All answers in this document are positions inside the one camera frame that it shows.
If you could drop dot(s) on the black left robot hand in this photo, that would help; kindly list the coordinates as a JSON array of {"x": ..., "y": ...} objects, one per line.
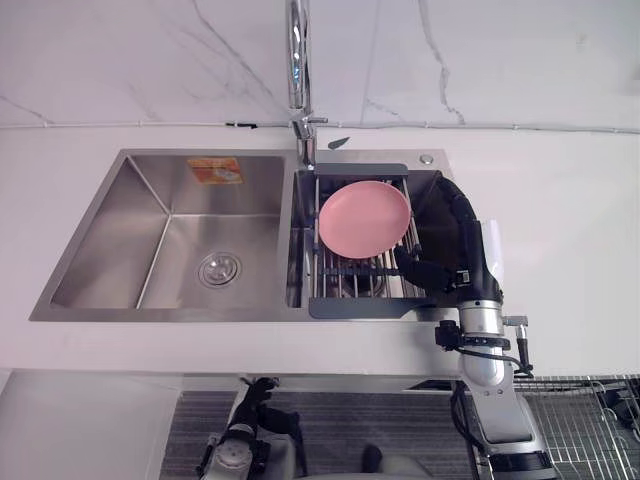
[{"x": 272, "y": 422}]

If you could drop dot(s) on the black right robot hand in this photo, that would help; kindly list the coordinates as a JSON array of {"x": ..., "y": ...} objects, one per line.
[{"x": 477, "y": 260}]

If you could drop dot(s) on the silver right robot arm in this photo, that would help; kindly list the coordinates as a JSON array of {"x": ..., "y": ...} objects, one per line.
[{"x": 492, "y": 380}]

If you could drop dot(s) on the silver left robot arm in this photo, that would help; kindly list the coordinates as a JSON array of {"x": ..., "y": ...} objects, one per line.
[{"x": 235, "y": 455}]

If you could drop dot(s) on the round steel sink button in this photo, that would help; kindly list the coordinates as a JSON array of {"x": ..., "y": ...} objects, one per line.
[{"x": 426, "y": 158}]

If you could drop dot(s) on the grey steel sink drying rack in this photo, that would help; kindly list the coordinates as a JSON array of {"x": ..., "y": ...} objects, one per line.
[{"x": 350, "y": 304}]

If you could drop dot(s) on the white cabinet door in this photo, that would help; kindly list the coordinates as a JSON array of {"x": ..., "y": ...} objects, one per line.
[{"x": 85, "y": 425}]

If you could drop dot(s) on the stainless steel double sink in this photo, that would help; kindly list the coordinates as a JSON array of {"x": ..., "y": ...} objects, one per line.
[{"x": 115, "y": 240}]

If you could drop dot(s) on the grey ribbed floor mat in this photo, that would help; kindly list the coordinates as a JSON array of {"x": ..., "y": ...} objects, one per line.
[{"x": 330, "y": 415}]

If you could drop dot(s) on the pink round plate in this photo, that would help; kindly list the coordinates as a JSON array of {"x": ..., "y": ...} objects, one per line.
[{"x": 365, "y": 220}]

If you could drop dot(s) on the round steel drain strainer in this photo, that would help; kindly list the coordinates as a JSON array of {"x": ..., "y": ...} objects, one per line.
[{"x": 220, "y": 270}]

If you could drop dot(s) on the small dark green leaf-shaped scrap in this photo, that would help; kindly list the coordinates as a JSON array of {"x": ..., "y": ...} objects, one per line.
[{"x": 338, "y": 143}]

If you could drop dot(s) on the chrome kitchen faucet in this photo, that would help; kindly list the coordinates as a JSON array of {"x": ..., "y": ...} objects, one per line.
[{"x": 298, "y": 75}]

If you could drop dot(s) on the orange product sticker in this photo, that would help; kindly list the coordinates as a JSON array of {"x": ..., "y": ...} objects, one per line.
[{"x": 215, "y": 171}]

